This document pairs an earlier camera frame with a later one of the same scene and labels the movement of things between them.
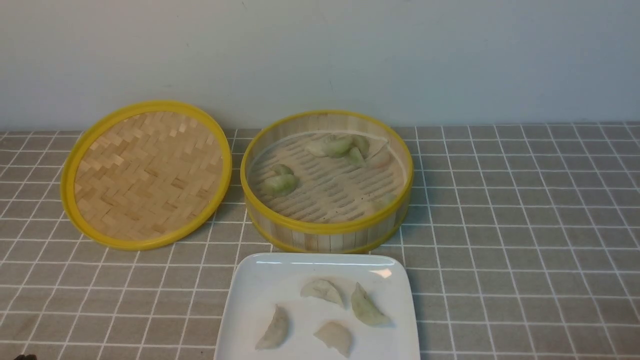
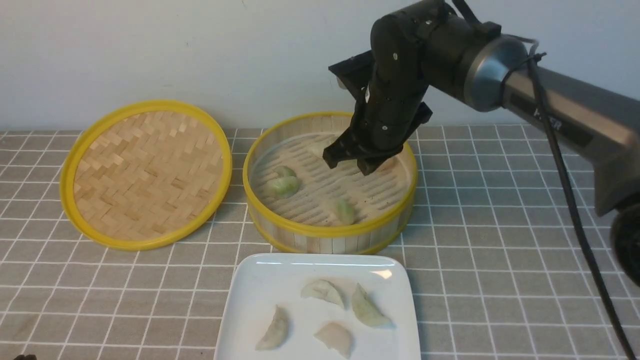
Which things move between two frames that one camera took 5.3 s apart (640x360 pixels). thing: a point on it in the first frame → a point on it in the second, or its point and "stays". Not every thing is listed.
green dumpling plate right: [365, 311] stays
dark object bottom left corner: [29, 357] stays
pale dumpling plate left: [276, 332] stays
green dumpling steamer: [383, 200] → [345, 212]
